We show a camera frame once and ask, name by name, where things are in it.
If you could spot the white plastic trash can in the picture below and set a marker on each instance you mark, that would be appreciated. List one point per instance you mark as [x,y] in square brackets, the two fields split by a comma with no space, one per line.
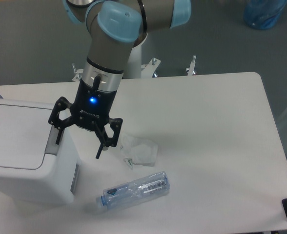
[37,163]

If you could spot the crushed clear plastic bottle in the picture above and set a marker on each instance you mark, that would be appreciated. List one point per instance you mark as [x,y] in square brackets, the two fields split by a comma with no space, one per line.
[134,192]

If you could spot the crumpled clear plastic bag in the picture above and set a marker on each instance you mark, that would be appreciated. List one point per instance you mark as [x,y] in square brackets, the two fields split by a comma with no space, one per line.
[138,151]

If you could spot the blue water jug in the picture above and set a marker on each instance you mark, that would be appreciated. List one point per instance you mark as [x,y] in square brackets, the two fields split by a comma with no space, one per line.
[263,14]

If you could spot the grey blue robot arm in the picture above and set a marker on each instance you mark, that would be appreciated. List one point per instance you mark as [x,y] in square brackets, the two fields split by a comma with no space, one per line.
[116,27]

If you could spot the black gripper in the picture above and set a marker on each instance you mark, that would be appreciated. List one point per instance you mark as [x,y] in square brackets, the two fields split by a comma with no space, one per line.
[92,107]

